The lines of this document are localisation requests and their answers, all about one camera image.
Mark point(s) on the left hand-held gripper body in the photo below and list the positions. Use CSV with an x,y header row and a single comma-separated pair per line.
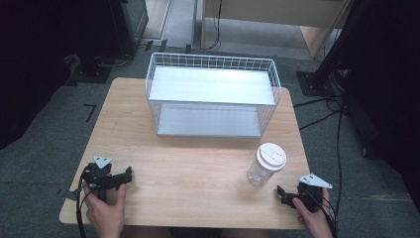
x,y
97,177

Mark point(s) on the clear jar with white lid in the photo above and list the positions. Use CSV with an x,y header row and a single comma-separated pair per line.
x,y
270,157

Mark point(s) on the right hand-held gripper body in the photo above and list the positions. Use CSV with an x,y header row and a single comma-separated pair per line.
x,y
310,195

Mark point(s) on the person's right hand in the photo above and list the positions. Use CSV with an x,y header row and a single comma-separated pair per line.
x,y
315,224

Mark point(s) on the light wooden desk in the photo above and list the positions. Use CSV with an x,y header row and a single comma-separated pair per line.
x,y
264,11

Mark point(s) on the black flat stand base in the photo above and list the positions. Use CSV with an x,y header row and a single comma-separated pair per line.
x,y
90,74

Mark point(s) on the black cabinet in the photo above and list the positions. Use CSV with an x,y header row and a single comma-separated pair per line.
x,y
130,23

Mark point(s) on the person's left hand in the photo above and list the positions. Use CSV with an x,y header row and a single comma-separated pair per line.
x,y
107,218

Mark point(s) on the black metal stand with base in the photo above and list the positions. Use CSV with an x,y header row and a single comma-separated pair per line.
x,y
313,84

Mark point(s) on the dark curtain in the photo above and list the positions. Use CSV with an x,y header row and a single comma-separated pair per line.
x,y
389,99
26,66

